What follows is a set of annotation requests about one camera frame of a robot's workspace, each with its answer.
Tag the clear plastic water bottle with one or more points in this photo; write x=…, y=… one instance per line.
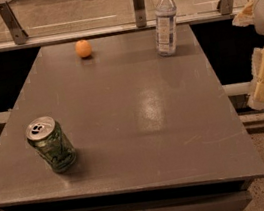
x=166, y=27

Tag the green soda can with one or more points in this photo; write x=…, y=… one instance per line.
x=46, y=137

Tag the orange fruit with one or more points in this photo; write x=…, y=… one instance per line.
x=83, y=48

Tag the middle metal bracket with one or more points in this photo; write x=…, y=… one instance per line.
x=140, y=13

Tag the left metal bracket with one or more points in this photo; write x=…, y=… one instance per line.
x=17, y=32

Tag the grey metal rail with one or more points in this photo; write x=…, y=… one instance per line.
x=56, y=39

